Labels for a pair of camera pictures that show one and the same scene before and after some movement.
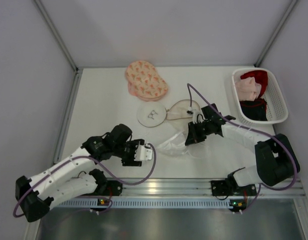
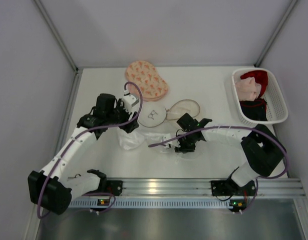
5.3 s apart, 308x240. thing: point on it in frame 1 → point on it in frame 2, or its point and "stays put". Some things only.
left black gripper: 130,153 → 128,118
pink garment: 248,89 stays put
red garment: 261,77 stays put
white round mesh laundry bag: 154,114 stays put
